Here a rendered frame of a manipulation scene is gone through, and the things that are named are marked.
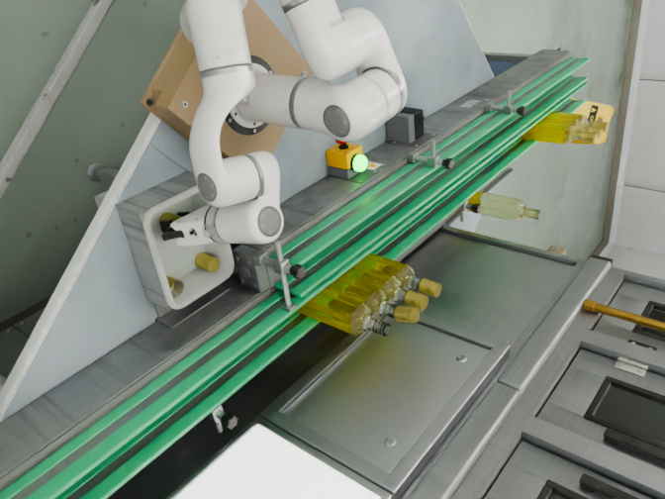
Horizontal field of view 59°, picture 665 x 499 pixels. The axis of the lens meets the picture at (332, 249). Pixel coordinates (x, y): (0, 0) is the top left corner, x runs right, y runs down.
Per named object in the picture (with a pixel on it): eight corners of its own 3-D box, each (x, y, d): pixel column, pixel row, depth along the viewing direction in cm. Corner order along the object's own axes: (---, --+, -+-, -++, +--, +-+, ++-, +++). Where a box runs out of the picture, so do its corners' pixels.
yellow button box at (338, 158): (327, 174, 158) (348, 179, 154) (324, 148, 154) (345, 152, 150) (342, 165, 163) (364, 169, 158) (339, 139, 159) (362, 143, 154)
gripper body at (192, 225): (211, 253, 103) (177, 252, 111) (253, 230, 110) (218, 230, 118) (196, 214, 101) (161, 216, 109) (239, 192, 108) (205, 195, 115)
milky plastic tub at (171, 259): (146, 302, 122) (172, 315, 117) (115, 205, 111) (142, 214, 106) (211, 262, 133) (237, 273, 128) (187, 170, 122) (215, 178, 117)
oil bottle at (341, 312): (289, 310, 139) (361, 340, 126) (285, 290, 136) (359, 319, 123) (305, 297, 142) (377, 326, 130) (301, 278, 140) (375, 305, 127)
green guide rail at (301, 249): (269, 259, 128) (296, 269, 124) (268, 255, 128) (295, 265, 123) (570, 58, 239) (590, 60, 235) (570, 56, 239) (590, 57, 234)
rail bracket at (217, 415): (187, 421, 122) (231, 449, 115) (179, 396, 119) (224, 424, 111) (202, 409, 125) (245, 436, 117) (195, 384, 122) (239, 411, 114)
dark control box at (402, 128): (385, 140, 176) (410, 144, 171) (383, 114, 172) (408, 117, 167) (401, 131, 181) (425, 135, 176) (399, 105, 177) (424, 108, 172)
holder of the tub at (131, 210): (153, 321, 125) (176, 333, 121) (115, 204, 111) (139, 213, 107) (215, 281, 136) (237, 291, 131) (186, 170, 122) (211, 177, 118)
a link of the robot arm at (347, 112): (281, 89, 104) (352, 98, 94) (328, 63, 112) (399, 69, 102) (292, 140, 109) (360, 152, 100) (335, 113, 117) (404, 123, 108)
